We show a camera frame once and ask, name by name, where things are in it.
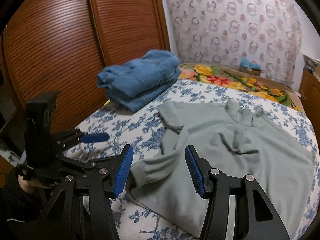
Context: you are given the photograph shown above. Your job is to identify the grey-green shorts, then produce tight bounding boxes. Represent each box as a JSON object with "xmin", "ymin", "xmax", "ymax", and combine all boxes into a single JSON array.
[{"xmin": 126, "ymin": 99, "xmax": 316, "ymax": 238}]

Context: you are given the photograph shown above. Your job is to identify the person's left hand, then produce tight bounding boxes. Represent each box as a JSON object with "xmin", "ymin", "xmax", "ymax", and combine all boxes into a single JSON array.
[{"xmin": 18, "ymin": 175, "xmax": 50, "ymax": 193}]

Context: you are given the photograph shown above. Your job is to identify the blue floral bed sheet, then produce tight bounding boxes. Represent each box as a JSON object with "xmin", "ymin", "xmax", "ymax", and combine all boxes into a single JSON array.
[{"xmin": 65, "ymin": 80, "xmax": 319, "ymax": 239}]

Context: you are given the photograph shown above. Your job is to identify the folded blue jeans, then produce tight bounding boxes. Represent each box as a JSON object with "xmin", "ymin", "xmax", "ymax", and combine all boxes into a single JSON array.
[{"xmin": 97, "ymin": 50, "xmax": 181, "ymax": 113}]

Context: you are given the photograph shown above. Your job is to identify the brown louvered wardrobe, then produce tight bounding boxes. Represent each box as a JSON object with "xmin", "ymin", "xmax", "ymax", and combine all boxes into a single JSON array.
[{"xmin": 1, "ymin": 0, "xmax": 169, "ymax": 133}]

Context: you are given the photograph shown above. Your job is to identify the colourful flower blanket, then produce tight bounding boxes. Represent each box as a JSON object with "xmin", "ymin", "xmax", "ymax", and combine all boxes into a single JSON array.
[{"xmin": 179, "ymin": 63, "xmax": 305, "ymax": 113}]

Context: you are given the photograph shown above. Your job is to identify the cardboard box with blue bag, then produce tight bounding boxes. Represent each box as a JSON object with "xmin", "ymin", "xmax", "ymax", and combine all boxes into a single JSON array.
[{"xmin": 240, "ymin": 57, "xmax": 261, "ymax": 76}]

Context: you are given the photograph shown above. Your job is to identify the wooden sideboard cabinet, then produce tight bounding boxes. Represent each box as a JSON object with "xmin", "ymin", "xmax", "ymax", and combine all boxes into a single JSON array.
[{"xmin": 300, "ymin": 69, "xmax": 319, "ymax": 132}]

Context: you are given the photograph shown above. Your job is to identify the circle patterned curtain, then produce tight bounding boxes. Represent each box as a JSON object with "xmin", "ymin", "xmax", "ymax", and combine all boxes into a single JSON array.
[{"xmin": 166, "ymin": 0, "xmax": 303, "ymax": 86}]

